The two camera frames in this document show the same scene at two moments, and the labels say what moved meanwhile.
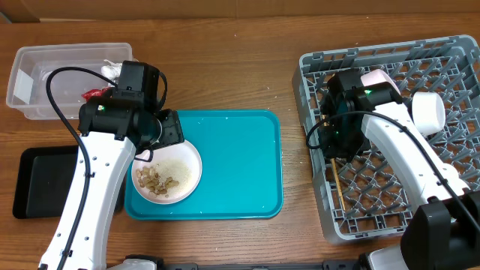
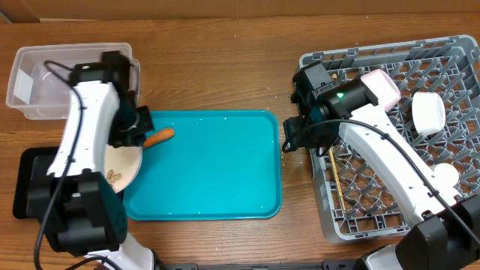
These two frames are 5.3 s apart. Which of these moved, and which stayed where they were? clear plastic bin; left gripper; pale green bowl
Moved: left gripper
Stayed: clear plastic bin; pale green bowl
